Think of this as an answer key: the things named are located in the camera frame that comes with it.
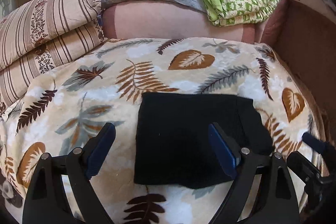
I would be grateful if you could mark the green patterned folded quilt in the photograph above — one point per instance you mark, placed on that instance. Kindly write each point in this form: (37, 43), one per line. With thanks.
(224, 13)

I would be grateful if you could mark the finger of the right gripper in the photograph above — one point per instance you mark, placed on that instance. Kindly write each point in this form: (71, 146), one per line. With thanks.
(325, 149)

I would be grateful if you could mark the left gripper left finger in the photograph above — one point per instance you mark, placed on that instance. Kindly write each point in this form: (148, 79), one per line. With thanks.
(46, 200)

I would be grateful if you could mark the upper striped beige pillow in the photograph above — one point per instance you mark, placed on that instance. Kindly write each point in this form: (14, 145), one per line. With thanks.
(39, 21)

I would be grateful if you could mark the black pants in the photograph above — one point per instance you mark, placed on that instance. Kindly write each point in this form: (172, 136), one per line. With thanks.
(172, 145)

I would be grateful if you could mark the leaf pattern plush blanket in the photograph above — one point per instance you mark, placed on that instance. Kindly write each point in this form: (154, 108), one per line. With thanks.
(65, 107)

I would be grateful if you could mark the striped beige pillow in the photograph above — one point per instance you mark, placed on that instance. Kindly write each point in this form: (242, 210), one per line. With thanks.
(16, 78)
(39, 21)

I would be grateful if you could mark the lower striped beige pillow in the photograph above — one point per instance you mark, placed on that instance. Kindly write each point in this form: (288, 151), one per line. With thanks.
(16, 78)

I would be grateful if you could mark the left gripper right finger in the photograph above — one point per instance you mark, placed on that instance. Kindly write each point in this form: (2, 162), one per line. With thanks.
(275, 200)

